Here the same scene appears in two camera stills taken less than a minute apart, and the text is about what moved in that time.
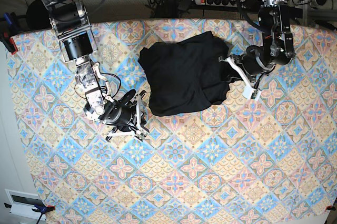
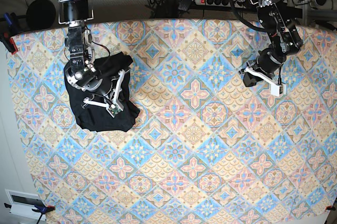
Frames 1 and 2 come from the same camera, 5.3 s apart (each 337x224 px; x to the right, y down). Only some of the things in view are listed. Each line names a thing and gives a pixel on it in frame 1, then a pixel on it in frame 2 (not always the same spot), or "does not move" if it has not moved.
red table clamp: (9, 29) does not move
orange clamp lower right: (330, 207) does not move
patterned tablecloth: (272, 160) does not move
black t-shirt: (187, 77) → (105, 105)
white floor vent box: (22, 203) does not move
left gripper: (119, 114) → (105, 85)
